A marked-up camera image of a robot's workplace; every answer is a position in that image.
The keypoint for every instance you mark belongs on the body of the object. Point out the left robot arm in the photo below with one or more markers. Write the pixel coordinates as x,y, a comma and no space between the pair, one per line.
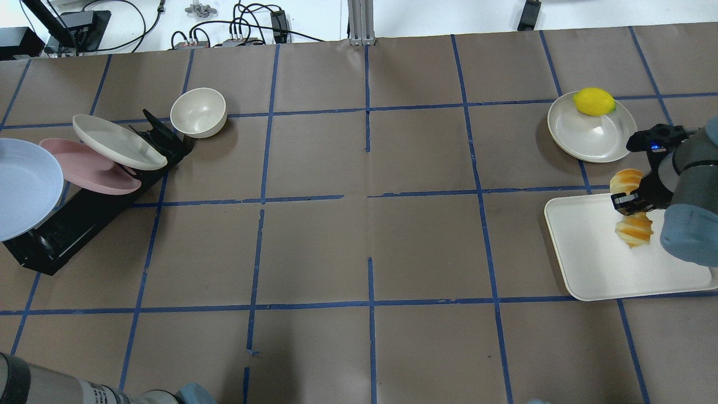
22,382

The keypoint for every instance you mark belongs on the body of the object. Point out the pink plate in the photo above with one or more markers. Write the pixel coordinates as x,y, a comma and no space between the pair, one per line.
86,168

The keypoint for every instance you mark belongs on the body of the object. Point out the black laptop power brick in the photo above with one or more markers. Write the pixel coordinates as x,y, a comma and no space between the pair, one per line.
529,15

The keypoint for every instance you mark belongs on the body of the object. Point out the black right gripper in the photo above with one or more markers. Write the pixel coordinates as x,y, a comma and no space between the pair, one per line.
656,193

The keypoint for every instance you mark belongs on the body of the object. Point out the white rectangular tray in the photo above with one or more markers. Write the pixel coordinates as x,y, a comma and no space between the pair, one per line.
597,265

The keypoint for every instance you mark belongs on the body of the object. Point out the orange glazed bread roll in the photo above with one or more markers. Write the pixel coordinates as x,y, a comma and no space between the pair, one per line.
635,229

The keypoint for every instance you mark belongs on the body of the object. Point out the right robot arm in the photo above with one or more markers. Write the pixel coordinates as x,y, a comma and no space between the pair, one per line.
682,182

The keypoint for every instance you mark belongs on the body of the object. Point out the blue plate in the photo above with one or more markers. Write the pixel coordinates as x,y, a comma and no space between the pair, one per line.
31,185

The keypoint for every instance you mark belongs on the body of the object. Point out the white shallow plate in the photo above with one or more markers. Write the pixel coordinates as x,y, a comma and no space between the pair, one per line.
592,139

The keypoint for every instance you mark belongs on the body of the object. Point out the black monitor stand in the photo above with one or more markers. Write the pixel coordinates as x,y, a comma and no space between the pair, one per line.
72,33

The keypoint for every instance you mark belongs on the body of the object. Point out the black dish rack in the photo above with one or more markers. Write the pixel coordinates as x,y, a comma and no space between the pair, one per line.
47,248

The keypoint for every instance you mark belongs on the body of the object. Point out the yellow lemon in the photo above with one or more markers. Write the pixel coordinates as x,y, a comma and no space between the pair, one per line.
594,102

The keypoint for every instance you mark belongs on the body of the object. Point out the aluminium frame post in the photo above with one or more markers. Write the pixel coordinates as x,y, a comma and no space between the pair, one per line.
361,23

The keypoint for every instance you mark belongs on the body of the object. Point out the cream bowl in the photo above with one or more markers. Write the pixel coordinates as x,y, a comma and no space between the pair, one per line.
199,113

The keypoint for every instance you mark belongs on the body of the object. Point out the cream plate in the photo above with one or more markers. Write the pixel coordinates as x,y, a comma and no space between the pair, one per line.
117,143

